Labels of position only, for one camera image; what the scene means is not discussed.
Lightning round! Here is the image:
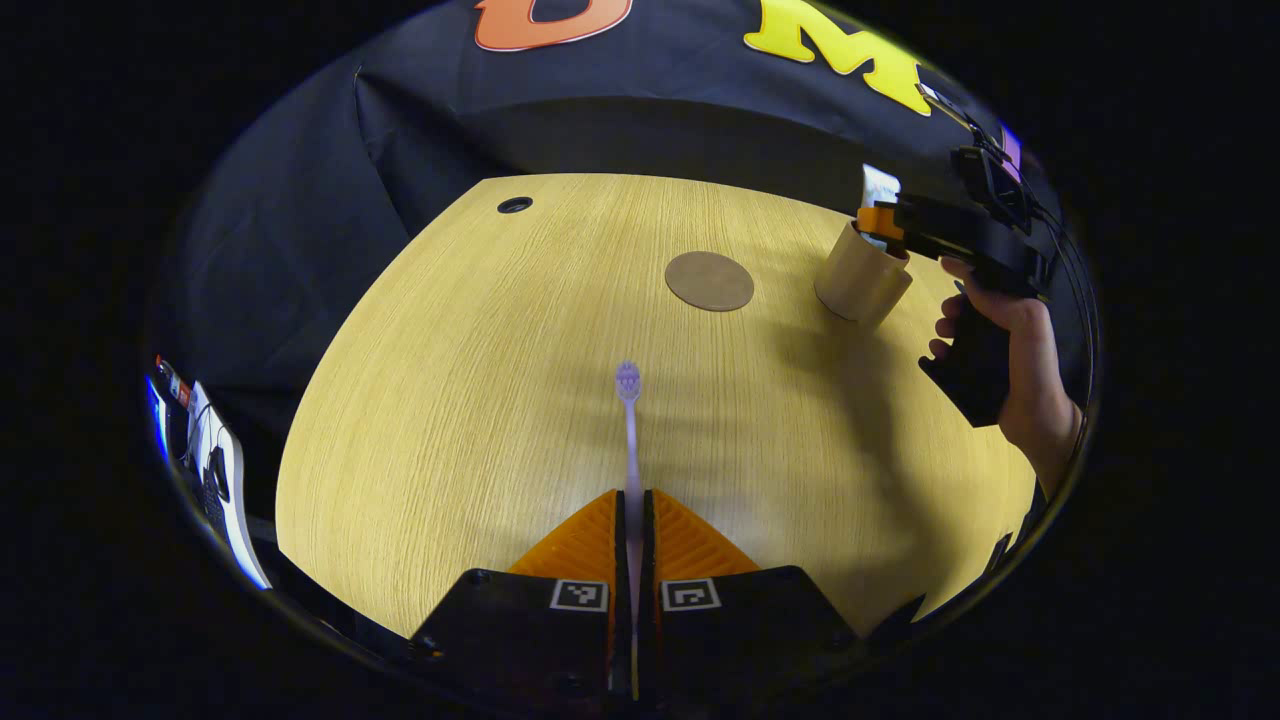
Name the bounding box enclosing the red label bottle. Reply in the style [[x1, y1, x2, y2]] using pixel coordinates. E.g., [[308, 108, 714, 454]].
[[153, 355, 194, 411]]

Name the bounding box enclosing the brown round coaster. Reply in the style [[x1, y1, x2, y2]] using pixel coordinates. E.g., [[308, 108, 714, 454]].
[[664, 250, 756, 314]]

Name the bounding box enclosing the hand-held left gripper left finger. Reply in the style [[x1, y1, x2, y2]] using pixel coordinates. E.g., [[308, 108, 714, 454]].
[[408, 488, 633, 701]]

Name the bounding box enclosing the beige cup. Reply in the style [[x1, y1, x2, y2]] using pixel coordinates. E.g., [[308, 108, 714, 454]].
[[814, 218, 914, 324]]

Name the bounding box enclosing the white toothbrush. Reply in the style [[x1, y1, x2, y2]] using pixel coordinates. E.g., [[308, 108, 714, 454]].
[[614, 360, 645, 701]]

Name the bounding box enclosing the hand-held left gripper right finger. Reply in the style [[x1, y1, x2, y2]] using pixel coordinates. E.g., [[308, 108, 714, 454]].
[[640, 488, 861, 701]]

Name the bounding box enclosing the white side table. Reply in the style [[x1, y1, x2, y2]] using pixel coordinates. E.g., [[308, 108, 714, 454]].
[[150, 380, 273, 591]]

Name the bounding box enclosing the white toothpaste tube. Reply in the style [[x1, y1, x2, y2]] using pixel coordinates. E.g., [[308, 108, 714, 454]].
[[860, 163, 903, 236]]

